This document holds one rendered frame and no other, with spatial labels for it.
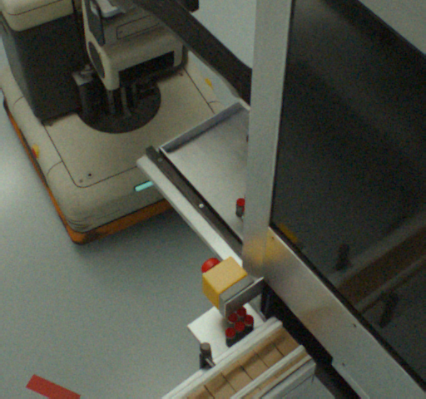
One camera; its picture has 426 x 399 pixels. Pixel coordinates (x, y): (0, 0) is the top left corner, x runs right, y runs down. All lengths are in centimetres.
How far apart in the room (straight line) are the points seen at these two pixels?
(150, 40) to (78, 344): 97
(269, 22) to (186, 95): 175
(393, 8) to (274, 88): 32
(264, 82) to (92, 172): 153
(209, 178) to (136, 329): 91
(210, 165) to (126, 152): 82
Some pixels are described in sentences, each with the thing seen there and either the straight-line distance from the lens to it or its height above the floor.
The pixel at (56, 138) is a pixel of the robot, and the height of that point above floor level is 28.
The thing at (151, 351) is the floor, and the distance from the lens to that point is 273.
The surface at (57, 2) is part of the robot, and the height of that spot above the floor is 76.
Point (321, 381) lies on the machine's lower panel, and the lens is 175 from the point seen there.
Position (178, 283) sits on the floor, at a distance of 283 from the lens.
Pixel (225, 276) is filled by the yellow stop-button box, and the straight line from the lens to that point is 166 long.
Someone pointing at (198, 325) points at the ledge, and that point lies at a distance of 179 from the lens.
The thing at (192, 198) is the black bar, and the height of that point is 90.
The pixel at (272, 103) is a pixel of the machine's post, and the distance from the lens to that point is 127.
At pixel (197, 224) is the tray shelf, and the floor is 88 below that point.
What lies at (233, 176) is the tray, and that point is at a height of 88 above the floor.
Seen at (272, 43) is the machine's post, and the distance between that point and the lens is 119.
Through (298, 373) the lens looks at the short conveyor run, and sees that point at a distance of 170.
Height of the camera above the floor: 249
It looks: 55 degrees down
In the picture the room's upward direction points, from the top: straight up
